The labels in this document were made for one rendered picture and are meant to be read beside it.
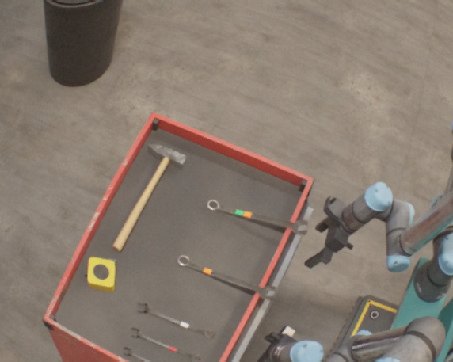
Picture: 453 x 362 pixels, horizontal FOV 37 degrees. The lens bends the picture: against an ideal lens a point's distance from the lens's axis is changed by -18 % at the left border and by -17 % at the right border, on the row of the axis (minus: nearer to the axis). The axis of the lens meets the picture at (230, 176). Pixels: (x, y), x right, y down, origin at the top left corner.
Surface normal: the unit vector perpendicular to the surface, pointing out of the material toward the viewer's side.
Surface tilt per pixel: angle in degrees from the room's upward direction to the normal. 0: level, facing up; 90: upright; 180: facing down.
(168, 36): 0
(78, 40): 94
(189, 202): 0
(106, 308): 0
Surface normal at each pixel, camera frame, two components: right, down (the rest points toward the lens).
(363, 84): 0.11, -0.54
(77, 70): 0.08, 0.88
